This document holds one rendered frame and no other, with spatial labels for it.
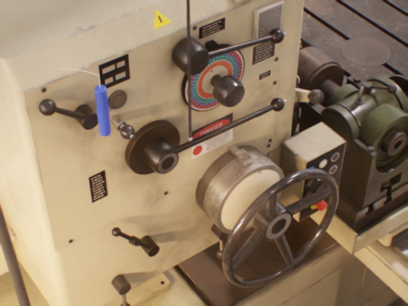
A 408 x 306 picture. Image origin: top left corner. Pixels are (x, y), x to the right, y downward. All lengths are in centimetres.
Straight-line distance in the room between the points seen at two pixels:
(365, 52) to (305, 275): 90
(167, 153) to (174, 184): 22
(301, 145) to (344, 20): 121
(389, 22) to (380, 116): 100
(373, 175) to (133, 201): 82
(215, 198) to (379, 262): 94
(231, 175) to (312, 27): 137
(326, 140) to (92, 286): 75
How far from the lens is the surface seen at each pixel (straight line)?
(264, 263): 287
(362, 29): 332
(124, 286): 214
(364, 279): 332
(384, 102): 252
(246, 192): 205
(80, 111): 169
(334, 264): 305
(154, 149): 184
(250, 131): 211
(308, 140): 224
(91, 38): 168
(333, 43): 322
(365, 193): 251
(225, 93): 182
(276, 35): 189
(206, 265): 285
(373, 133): 242
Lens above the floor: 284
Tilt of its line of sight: 43 degrees down
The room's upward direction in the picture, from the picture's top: straight up
